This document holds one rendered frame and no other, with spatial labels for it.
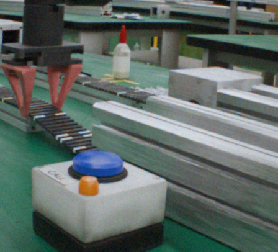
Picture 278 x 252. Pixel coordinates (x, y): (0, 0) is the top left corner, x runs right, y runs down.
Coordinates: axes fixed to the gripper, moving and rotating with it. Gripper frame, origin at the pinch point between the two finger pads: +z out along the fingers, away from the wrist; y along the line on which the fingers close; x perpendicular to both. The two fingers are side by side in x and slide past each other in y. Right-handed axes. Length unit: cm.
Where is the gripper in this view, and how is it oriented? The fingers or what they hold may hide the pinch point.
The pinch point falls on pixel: (40, 109)
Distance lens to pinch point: 76.6
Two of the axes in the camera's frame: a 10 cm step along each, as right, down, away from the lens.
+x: -6.4, -2.1, 7.4
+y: 7.6, -1.1, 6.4
